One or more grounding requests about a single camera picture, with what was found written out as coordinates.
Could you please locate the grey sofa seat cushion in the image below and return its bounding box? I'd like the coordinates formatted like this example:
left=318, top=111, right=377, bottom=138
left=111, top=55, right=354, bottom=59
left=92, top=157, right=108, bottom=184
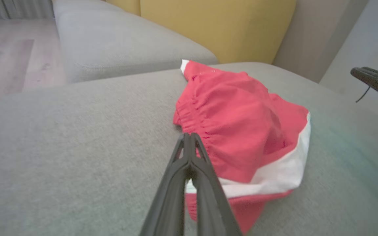
left=57, top=9, right=219, bottom=84
left=52, top=0, right=124, bottom=21

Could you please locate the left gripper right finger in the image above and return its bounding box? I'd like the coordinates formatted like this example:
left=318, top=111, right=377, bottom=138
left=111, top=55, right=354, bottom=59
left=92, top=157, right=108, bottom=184
left=189, top=132, right=243, bottom=236

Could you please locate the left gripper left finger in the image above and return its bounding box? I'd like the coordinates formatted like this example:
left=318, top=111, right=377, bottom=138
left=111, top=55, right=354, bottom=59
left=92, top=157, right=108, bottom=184
left=139, top=132, right=192, bottom=236

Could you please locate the yellow sofa back cushion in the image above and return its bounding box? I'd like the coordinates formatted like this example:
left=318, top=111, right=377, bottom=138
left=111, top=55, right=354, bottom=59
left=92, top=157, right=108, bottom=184
left=140, top=0, right=297, bottom=65
left=105, top=0, right=141, bottom=16

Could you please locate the red and white jersey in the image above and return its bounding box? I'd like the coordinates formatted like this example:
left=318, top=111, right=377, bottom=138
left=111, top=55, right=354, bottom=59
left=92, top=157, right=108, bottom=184
left=173, top=59, right=311, bottom=235

